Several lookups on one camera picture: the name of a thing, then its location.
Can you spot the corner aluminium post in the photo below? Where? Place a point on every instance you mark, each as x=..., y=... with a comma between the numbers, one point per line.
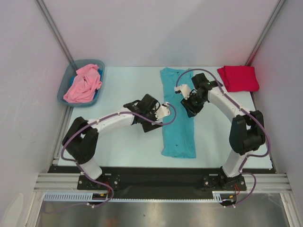
x=54, y=29
x=265, y=31

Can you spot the left slotted cable duct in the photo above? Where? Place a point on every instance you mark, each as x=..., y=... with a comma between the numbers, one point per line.
x=75, y=196

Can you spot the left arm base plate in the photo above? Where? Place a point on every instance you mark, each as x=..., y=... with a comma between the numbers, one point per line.
x=109, y=177

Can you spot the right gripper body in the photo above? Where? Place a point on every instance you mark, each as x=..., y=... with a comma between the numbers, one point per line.
x=189, y=108

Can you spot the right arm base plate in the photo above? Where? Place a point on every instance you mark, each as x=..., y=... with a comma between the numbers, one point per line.
x=221, y=182

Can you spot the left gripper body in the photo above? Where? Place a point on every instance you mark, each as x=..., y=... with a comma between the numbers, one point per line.
x=150, y=116

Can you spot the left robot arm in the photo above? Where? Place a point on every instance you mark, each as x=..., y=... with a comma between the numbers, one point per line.
x=81, y=139

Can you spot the folded red t shirt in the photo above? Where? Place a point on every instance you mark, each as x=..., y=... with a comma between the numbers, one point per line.
x=239, y=78

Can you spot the turquoise t shirt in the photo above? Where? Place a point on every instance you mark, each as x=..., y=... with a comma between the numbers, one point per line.
x=178, y=137

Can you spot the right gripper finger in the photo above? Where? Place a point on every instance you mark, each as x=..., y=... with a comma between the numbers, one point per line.
x=186, y=105
x=191, y=114

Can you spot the pink t shirt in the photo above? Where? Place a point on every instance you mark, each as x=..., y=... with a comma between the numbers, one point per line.
x=84, y=85

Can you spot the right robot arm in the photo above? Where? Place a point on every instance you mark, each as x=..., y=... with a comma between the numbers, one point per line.
x=247, y=131

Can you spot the blue plastic basket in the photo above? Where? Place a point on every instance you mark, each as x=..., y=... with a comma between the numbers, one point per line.
x=69, y=73

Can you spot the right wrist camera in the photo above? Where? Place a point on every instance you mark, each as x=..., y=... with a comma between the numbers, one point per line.
x=184, y=89

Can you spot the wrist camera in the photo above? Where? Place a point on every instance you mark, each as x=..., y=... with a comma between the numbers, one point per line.
x=184, y=89
x=162, y=111

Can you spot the right corner aluminium post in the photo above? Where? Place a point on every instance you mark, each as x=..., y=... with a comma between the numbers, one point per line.
x=265, y=31

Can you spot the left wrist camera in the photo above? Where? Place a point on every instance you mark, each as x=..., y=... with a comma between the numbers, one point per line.
x=162, y=111

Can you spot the left corner aluminium post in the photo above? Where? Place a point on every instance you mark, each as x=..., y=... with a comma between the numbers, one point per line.
x=54, y=29

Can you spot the aluminium front rail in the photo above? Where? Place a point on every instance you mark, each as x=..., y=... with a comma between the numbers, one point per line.
x=265, y=183

